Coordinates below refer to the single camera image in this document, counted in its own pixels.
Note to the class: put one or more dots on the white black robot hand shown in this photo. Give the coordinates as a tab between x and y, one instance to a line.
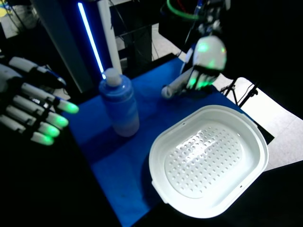
26	106
208	54

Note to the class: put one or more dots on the grey white umbrella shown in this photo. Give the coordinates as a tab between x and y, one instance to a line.
174	86

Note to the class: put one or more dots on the translucent plastic bottle white cap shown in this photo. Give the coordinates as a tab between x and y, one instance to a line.
120	106

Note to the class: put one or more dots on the black tripod stand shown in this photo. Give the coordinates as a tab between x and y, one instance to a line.
233	91

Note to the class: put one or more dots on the black metal rack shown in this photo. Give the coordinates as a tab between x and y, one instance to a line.
142	35

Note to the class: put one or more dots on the grey column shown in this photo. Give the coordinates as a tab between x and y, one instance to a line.
61	42

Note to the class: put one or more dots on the blue glowing light strip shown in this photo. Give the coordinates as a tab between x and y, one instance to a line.
91	40

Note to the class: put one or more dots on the white perforated plastic basin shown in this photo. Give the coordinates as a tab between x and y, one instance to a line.
203	160

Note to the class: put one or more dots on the blue table cloth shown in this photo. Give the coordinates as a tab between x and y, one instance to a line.
113	170

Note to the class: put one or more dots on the white tube post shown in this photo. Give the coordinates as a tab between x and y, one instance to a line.
110	35

